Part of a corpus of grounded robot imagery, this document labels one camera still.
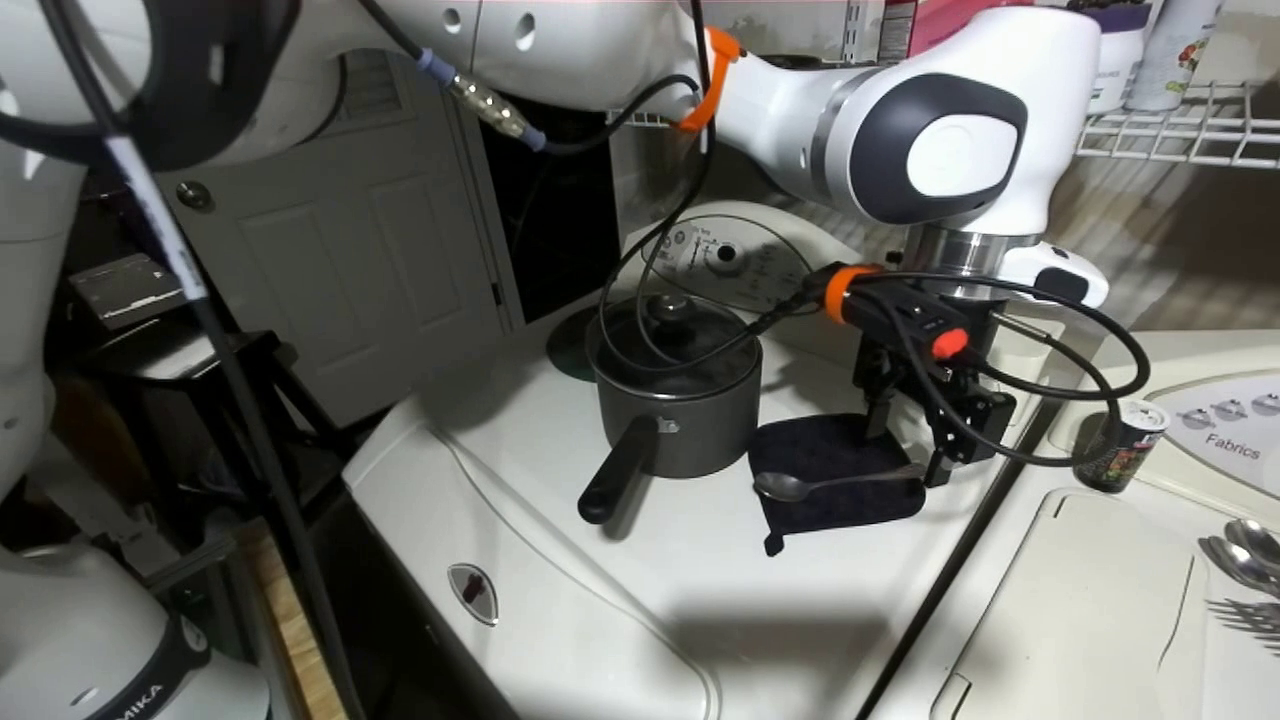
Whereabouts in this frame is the grey panelled door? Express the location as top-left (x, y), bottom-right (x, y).
top-left (149, 44), bottom-right (527, 430)

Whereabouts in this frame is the white cylinder container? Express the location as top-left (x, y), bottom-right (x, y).
top-left (1123, 0), bottom-right (1230, 118)

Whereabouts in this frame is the black equipment box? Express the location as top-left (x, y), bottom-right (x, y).
top-left (61, 249), bottom-right (286, 391)

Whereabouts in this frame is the spare silver spoon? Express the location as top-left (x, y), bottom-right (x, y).
top-left (1192, 533), bottom-right (1280, 600)
top-left (1218, 512), bottom-right (1280, 577)

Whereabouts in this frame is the white wire shelf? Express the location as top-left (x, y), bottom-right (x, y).
top-left (1075, 80), bottom-right (1280, 177)

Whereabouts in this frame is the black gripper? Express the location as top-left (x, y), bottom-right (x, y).
top-left (851, 282), bottom-right (1018, 492)

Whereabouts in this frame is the dark grey pot black handle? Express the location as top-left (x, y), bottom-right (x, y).
top-left (570, 301), bottom-right (769, 529)

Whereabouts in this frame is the silver fork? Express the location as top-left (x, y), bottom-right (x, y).
top-left (1203, 590), bottom-right (1280, 658)

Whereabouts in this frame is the black cable white tape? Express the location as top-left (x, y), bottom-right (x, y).
top-left (34, 0), bottom-right (375, 720)

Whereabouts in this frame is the small brown glass jar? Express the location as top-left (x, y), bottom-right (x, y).
top-left (1069, 391), bottom-right (1175, 499)

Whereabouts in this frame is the white tub purple lid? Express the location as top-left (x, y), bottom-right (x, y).
top-left (1082, 0), bottom-right (1159, 118)

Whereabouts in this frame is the white dryer machine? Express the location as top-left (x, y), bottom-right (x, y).
top-left (864, 328), bottom-right (1280, 720)

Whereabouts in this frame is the pink box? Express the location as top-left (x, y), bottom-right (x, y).
top-left (875, 0), bottom-right (1030, 54)

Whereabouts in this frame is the black pot holder cloth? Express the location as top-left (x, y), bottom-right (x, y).
top-left (743, 410), bottom-right (932, 558)

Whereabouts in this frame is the white washing machine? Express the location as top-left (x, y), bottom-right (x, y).
top-left (335, 195), bottom-right (1073, 720)

